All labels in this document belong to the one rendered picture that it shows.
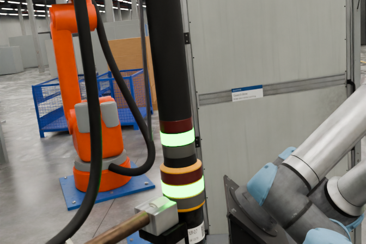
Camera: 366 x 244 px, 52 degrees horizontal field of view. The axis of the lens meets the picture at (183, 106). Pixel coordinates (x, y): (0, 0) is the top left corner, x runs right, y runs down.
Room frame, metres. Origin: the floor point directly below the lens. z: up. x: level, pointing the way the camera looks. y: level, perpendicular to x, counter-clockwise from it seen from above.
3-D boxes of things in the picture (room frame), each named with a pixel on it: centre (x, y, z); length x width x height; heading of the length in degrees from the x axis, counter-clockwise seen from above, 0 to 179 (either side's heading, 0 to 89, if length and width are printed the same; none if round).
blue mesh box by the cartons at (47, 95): (7.28, 2.17, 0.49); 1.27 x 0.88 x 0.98; 174
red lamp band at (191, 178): (0.37, 0.01, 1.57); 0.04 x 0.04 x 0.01
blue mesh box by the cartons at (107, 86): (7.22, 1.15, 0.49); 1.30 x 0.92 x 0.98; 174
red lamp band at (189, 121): (0.37, 0.01, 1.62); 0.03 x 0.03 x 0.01
